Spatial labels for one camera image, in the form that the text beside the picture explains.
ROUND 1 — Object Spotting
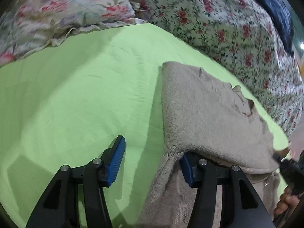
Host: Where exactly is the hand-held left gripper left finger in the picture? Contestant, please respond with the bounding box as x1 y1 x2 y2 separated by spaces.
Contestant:
26 135 126 228

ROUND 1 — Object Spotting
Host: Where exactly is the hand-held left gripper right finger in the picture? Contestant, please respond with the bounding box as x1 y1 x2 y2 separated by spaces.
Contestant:
179 152 276 228

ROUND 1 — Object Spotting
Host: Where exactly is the grey-beige fleece garment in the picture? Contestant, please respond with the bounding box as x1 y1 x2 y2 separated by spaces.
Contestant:
138 61 289 228

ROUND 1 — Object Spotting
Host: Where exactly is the person's right hand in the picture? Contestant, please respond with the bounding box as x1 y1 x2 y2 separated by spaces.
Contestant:
274 185 302 217

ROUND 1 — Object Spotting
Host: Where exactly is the pink cloth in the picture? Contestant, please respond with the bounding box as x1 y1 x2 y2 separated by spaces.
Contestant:
290 126 304 159

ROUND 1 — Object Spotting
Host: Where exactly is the green bed sheet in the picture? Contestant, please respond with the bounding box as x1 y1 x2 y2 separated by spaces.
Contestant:
0 22 291 228

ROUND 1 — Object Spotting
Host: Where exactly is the white red-flowered quilt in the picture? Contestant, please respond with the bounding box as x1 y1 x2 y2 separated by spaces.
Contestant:
126 0 304 138

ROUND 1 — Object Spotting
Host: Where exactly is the pastel floral ruffled pillow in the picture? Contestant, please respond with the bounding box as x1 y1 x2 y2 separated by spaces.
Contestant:
0 0 148 66

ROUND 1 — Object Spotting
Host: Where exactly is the dark blue cloth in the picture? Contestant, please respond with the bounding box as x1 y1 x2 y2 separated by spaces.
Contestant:
233 0 295 53

